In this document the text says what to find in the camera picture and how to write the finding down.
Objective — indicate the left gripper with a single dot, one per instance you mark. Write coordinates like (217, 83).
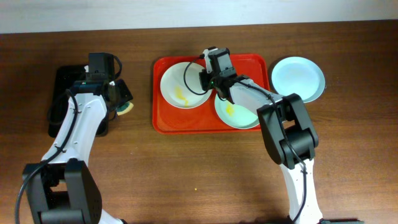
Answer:
(121, 94)

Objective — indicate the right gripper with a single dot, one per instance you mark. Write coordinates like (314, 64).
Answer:
(210, 78)

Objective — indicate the green yellow sponge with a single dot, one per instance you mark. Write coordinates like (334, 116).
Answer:
(125, 108)

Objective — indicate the white plate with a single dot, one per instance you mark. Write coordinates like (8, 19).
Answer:
(174, 90)

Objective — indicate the light green plate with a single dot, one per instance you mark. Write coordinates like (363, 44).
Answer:
(235, 116)

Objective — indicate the light blue plate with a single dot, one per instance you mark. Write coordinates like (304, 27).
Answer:
(298, 75)

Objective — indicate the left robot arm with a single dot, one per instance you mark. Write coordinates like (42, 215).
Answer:
(60, 188)

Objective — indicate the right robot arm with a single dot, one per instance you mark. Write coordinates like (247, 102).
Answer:
(288, 133)

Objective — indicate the black tray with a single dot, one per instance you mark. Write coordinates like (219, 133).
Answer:
(64, 79)

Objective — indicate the red plastic tray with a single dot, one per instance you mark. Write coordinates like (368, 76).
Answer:
(167, 119)

